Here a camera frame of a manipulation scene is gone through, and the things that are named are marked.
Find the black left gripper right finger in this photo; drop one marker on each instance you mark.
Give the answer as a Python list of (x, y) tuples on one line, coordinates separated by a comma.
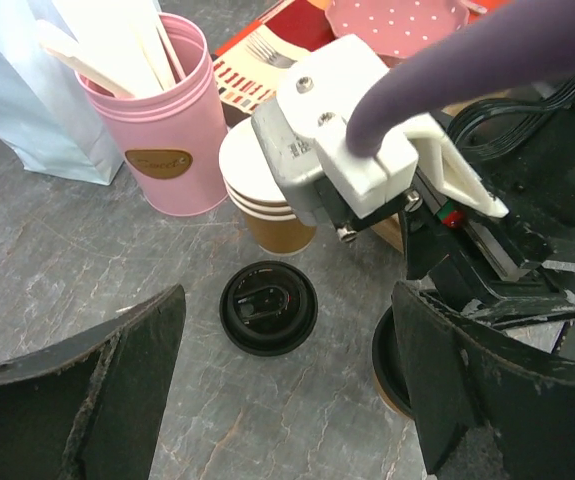
[(485, 405)]

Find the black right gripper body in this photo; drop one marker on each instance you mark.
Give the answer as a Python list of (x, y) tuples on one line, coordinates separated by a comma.
[(474, 276)]

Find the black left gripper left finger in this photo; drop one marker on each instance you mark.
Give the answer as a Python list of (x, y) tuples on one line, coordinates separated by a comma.
[(91, 406)]

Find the pink polka dot plate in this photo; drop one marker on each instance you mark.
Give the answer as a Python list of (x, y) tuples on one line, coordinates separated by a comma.
[(397, 29)]

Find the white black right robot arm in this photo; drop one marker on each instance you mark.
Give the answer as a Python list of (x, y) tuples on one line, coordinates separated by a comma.
[(523, 148)]

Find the brown cardboard cup carrier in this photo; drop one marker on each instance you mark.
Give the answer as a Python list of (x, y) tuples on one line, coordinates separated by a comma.
[(390, 231)]

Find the black cup lid stack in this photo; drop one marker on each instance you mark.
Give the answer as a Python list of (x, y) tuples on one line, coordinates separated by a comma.
[(268, 308)]

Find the brown paper cup stack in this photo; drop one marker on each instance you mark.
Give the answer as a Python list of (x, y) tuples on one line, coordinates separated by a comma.
[(252, 189)]

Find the pink tin straw holder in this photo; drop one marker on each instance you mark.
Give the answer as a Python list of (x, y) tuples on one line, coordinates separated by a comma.
[(171, 141)]

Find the colourful patchwork placemat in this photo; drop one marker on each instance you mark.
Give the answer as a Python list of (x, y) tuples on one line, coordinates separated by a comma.
[(293, 28)]

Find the light blue paper bag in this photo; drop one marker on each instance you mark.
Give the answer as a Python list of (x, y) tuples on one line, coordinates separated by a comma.
[(45, 116)]

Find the white wrapped straws bundle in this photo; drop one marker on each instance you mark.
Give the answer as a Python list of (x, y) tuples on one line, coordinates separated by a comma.
[(128, 39)]

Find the pink handled fork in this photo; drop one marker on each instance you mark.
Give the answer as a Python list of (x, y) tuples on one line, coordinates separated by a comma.
[(263, 51)]

